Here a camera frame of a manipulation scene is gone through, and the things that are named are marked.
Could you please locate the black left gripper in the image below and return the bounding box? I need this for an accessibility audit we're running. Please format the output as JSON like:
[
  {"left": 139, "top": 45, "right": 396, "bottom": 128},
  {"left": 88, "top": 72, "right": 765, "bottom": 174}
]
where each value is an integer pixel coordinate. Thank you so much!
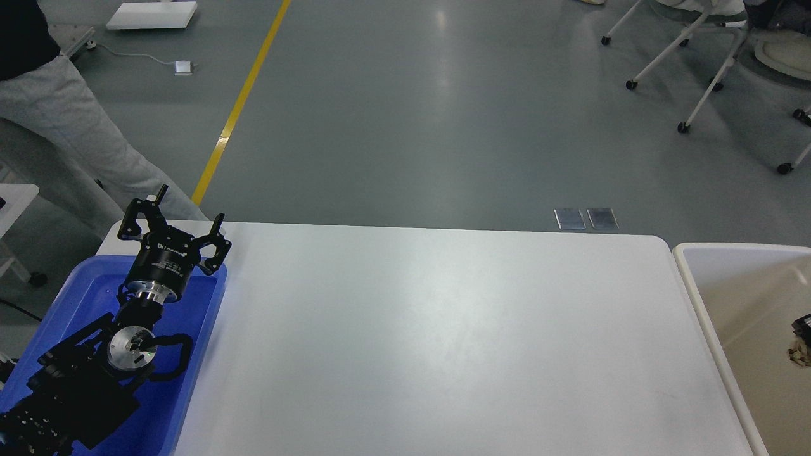
[{"left": 118, "top": 184, "right": 232, "bottom": 303}]

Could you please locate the brown paper ball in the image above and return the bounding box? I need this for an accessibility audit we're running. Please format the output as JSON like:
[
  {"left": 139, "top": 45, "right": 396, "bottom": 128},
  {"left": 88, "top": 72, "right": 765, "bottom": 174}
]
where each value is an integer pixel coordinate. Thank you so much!
[{"left": 787, "top": 339, "right": 810, "bottom": 367}]

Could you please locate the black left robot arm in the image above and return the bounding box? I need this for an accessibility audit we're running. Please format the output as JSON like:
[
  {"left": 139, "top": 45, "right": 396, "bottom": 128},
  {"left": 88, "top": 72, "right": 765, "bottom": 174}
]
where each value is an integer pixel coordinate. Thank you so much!
[{"left": 2, "top": 185, "right": 232, "bottom": 455}]

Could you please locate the beige plastic bin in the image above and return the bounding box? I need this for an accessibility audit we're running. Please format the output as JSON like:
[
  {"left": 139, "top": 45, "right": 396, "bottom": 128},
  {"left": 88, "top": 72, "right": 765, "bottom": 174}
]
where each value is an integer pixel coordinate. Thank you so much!
[{"left": 672, "top": 243, "right": 810, "bottom": 455}]

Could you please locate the blue plastic bin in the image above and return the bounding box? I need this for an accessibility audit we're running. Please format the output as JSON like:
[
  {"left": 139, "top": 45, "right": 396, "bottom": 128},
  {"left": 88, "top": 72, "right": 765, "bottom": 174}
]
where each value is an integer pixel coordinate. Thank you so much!
[{"left": 0, "top": 255, "right": 228, "bottom": 456}]

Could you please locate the person in grey trousers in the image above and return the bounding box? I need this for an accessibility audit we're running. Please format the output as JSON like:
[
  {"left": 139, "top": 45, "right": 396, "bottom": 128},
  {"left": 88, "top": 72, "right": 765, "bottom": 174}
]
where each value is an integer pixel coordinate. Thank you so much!
[{"left": 1, "top": 1, "right": 206, "bottom": 238}]

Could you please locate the white power adapter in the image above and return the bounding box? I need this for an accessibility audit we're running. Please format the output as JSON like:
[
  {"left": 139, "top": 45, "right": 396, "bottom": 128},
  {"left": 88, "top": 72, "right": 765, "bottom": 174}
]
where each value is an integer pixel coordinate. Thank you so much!
[{"left": 174, "top": 60, "right": 194, "bottom": 76}]

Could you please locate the white foam board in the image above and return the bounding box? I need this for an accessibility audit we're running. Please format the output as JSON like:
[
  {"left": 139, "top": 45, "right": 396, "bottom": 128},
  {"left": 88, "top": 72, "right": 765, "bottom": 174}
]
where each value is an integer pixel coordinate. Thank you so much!
[{"left": 105, "top": 1, "right": 198, "bottom": 30}]

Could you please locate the right metal floor plate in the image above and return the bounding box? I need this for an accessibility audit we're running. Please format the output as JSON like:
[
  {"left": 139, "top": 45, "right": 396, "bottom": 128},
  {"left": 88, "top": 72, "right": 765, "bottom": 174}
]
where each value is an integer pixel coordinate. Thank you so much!
[{"left": 586, "top": 207, "right": 619, "bottom": 231}]

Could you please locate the metal floor plate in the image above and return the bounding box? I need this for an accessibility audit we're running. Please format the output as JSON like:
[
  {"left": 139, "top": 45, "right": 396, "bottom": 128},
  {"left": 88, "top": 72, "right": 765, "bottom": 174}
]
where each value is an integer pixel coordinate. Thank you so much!
[
  {"left": 586, "top": 207, "right": 619, "bottom": 231},
  {"left": 554, "top": 208, "right": 586, "bottom": 231}
]

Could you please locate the left metal floor plate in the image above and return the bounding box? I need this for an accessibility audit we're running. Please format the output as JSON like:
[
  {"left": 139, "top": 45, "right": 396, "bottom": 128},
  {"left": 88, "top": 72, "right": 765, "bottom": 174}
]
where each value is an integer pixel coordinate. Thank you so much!
[{"left": 554, "top": 208, "right": 586, "bottom": 231}]

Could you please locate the white rolling chair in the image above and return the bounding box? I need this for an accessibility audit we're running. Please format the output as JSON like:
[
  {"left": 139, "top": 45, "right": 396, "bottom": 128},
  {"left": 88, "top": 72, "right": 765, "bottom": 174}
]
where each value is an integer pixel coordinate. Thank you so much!
[
  {"left": 600, "top": 1, "right": 750, "bottom": 134},
  {"left": 754, "top": 25, "right": 811, "bottom": 176}
]

